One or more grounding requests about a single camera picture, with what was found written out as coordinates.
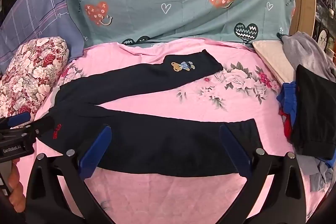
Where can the black garment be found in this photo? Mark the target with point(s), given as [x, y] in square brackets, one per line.
[315, 113]

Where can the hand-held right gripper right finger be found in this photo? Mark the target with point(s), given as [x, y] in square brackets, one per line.
[235, 150]

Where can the blue plaid pillow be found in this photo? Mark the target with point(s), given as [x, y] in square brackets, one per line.
[39, 14]

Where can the dark display shelf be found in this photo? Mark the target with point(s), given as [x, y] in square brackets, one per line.
[325, 11]

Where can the grey garment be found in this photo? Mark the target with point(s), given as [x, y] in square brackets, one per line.
[307, 53]

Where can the red floral pillow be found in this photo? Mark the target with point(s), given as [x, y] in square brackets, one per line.
[29, 74]

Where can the red garment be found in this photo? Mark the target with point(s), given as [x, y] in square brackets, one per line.
[286, 124]

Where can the person's left hand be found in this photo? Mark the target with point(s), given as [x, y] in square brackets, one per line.
[16, 187]

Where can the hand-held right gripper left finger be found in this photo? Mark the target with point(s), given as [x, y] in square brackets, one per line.
[95, 150]

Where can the blue garment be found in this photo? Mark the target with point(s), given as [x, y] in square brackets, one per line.
[288, 100]

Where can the light blue-grey garment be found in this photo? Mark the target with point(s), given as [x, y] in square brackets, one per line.
[319, 174]

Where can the dark navy pants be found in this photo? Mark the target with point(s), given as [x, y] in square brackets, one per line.
[157, 145]

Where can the pink floral bed sheet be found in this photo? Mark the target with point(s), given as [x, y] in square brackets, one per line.
[157, 100]

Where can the cream quilted pillow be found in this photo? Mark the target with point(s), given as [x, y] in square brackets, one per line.
[273, 58]

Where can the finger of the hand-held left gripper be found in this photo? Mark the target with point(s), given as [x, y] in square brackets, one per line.
[43, 126]
[17, 119]

